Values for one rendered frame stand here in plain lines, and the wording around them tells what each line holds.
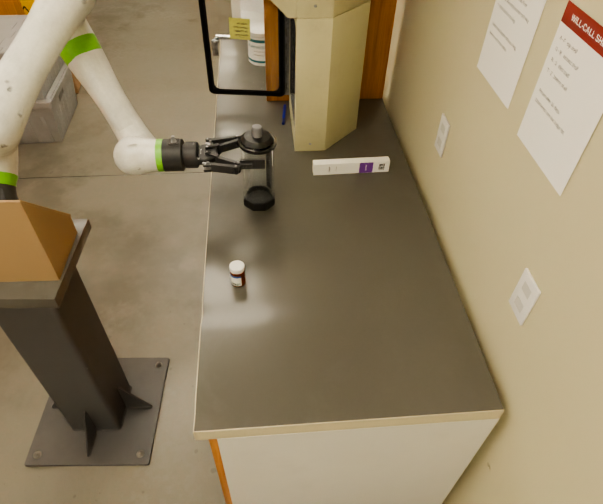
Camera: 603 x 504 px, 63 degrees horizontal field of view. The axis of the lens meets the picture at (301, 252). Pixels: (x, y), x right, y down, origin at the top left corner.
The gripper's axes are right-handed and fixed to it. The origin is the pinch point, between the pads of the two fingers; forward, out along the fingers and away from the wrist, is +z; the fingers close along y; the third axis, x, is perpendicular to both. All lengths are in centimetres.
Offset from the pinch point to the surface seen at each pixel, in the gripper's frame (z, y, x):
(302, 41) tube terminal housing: 15.3, 31.4, -19.2
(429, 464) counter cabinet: 44, -73, 49
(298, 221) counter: 12.5, -6.7, 20.9
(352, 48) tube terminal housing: 33, 40, -13
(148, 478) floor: -46, -47, 116
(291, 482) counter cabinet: 7, -73, 55
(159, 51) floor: -86, 330, 117
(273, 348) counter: 3, -53, 21
